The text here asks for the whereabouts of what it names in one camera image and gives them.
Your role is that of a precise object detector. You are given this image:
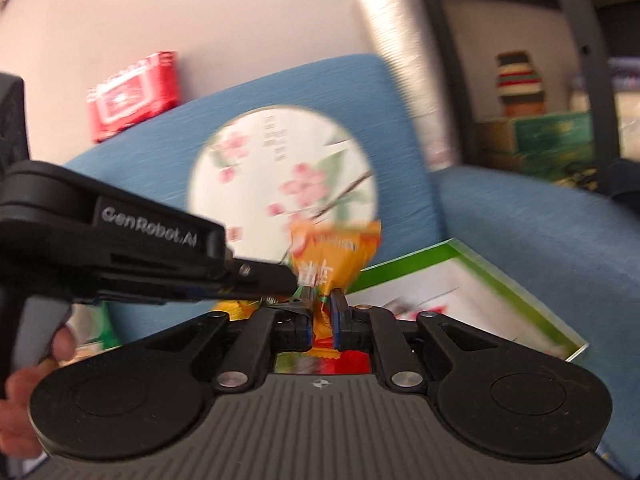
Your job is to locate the green carton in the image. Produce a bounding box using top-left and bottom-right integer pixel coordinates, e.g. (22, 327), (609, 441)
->
(515, 110), (596, 163)

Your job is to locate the orange snack packet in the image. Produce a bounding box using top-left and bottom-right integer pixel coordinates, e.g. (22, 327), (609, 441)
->
(286, 219), (383, 358)

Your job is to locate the dark metal shelf frame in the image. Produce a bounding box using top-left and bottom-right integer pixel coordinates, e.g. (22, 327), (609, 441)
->
(410, 0), (640, 196)

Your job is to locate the person's left hand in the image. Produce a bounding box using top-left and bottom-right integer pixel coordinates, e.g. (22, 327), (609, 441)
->
(0, 325), (77, 459)

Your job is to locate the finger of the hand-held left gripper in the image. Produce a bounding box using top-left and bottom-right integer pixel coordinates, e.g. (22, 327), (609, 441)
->
(164, 284), (302, 307)
(224, 259), (299, 294)

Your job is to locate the green cardboard box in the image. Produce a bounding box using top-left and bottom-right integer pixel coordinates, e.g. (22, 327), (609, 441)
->
(345, 238), (589, 365)

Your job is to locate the round floral fan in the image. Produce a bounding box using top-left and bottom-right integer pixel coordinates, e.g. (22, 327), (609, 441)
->
(187, 104), (378, 266)

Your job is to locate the blue sofa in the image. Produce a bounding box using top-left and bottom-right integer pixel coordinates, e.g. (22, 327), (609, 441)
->
(62, 52), (640, 466)

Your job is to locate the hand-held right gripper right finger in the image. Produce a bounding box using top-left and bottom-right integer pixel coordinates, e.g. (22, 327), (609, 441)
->
(330, 288), (523, 393)

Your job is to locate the tan carton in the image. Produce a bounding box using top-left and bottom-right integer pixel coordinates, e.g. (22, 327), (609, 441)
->
(474, 119), (521, 157)

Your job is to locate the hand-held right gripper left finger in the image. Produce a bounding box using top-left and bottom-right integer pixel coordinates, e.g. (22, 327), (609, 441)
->
(120, 297), (316, 394)

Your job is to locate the striped vase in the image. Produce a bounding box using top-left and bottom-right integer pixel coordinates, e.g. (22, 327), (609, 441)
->
(495, 50), (546, 118)

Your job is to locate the red wet wipes pack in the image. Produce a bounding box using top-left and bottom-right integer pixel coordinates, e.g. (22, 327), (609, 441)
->
(86, 51), (181, 144)

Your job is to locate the silver foil roll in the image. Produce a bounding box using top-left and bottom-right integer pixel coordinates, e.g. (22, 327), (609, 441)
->
(352, 0), (463, 171)

